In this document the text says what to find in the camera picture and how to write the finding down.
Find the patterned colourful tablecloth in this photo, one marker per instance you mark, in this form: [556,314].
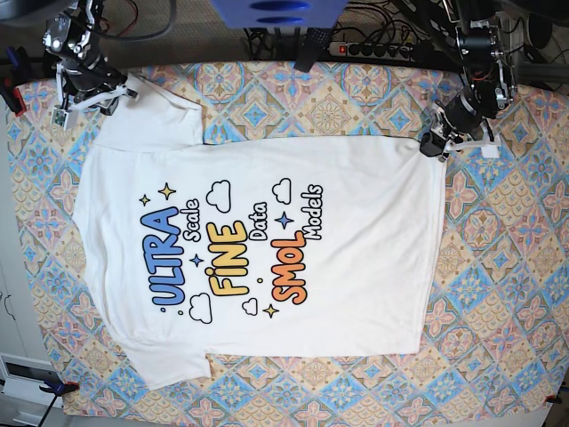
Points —
[495,336]

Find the white power strip red switch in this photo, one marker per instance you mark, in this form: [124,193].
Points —
[371,50]

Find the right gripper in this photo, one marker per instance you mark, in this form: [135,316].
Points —
[83,88]

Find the red black table clamp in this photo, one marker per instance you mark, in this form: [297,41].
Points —
[9,84]

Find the orange corner clamp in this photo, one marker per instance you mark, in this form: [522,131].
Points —
[554,399]

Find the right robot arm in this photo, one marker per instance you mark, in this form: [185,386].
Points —
[74,36]

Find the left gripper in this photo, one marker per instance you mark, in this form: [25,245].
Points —
[456,128]

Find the orange black table clamp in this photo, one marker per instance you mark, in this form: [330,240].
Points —
[58,389]

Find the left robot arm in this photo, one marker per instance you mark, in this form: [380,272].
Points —
[479,51]

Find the white cabinet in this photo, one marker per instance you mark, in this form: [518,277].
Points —
[21,338]

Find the blue plastic box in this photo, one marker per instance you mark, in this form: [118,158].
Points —
[280,13]

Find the white printed T-shirt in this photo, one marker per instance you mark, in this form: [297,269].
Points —
[302,247]

